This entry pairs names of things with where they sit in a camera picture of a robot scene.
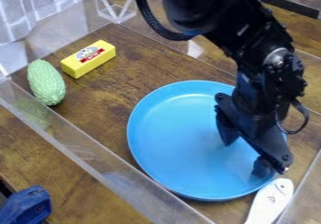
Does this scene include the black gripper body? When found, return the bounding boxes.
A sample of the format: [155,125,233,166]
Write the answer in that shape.
[214,93,309,162]

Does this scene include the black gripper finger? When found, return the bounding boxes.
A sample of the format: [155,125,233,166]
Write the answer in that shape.
[252,155,293,178]
[214,107,240,146]

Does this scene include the white toy fish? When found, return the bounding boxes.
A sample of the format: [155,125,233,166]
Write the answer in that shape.
[245,178,293,224]

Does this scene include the blue round tray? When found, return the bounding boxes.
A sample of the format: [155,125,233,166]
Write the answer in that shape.
[127,81,277,202]

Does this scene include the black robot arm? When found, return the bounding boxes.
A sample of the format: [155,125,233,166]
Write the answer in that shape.
[163,0,309,177]

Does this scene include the yellow rectangular block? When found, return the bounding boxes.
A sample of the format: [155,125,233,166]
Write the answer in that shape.
[60,40,116,79]

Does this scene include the clear acrylic barrier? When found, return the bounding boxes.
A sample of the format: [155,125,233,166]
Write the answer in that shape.
[0,0,321,224]

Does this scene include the green bumpy toy gourd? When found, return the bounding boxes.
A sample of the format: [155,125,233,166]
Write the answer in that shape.
[28,59,67,106]

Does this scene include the blue clamp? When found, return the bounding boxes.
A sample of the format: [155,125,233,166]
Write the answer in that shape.
[0,186,52,224]

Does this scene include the white checkered curtain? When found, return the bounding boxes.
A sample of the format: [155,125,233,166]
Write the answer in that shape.
[0,0,84,46]

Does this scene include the black cable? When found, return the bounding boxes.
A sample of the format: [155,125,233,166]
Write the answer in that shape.
[130,0,198,42]

